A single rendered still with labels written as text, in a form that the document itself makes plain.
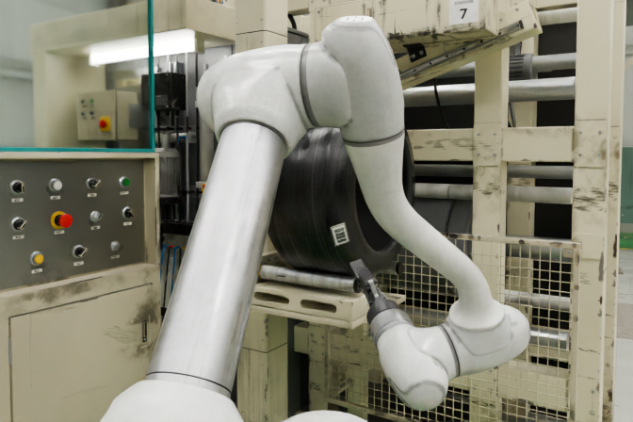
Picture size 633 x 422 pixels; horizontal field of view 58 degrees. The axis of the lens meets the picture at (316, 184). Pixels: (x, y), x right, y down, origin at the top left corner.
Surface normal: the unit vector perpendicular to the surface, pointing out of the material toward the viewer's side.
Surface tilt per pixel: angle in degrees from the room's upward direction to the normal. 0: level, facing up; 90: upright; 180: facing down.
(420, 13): 90
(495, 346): 99
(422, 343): 27
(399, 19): 90
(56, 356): 90
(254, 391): 90
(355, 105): 113
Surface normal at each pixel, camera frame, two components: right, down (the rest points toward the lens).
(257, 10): -0.54, 0.04
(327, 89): -0.14, 0.36
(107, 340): 0.84, 0.03
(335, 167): 0.18, -0.12
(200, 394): 0.44, -0.87
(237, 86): -0.35, -0.51
